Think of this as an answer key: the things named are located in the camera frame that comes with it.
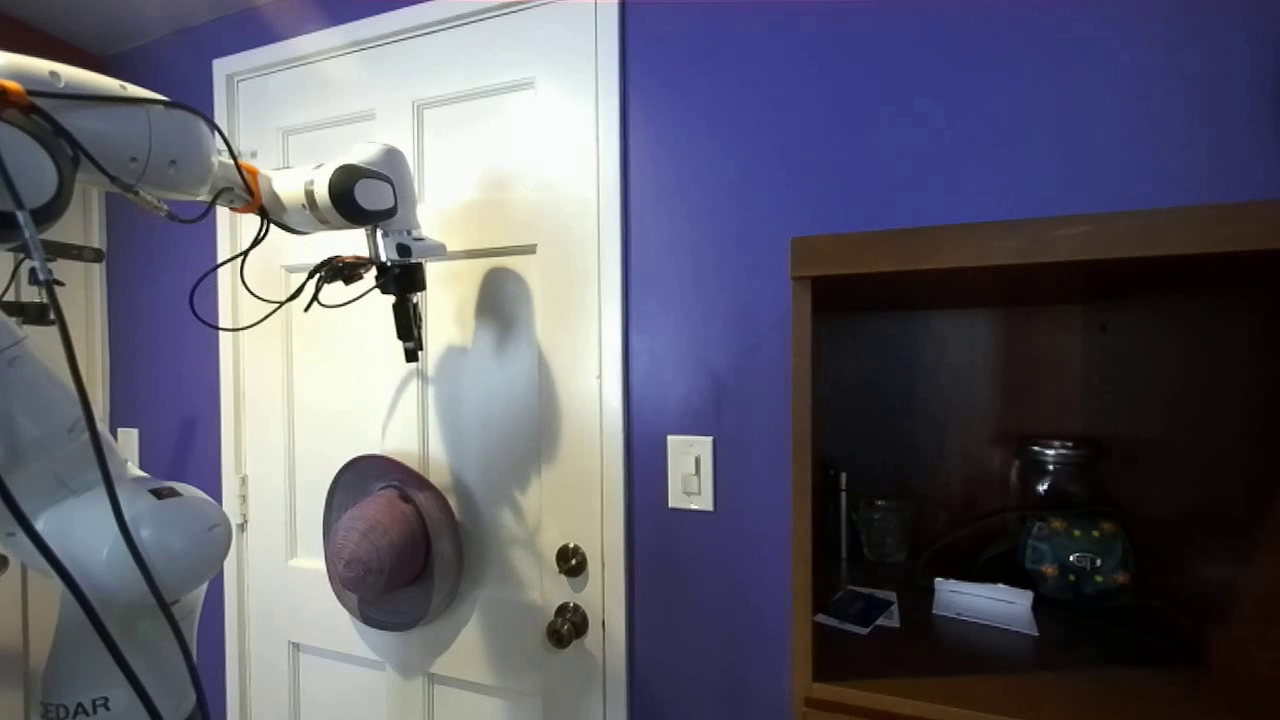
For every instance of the white panel door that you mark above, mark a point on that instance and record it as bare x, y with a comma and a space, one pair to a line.
340, 400

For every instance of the clear drinking glass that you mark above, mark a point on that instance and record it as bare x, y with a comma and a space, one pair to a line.
884, 530

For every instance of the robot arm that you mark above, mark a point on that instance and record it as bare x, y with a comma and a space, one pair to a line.
120, 150

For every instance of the glass jar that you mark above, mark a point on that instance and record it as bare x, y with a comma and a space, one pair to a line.
1055, 475

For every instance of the brown wooden shelf cabinet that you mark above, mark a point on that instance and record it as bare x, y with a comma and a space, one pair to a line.
1000, 240

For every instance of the purple brimmed hat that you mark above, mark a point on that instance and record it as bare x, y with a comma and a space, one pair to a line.
385, 550

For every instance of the dark blue booklet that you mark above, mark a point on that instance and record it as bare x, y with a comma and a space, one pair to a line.
856, 608

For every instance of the brass door knob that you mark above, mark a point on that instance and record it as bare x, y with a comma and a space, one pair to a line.
566, 626

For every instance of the camera on mount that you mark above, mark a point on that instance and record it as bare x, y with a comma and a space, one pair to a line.
75, 251

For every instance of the white light switch plate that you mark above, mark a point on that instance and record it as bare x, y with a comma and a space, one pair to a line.
128, 445
691, 472

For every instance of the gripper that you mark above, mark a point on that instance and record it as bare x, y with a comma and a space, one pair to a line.
404, 280

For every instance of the white folded card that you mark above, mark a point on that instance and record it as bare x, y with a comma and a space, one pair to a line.
985, 603

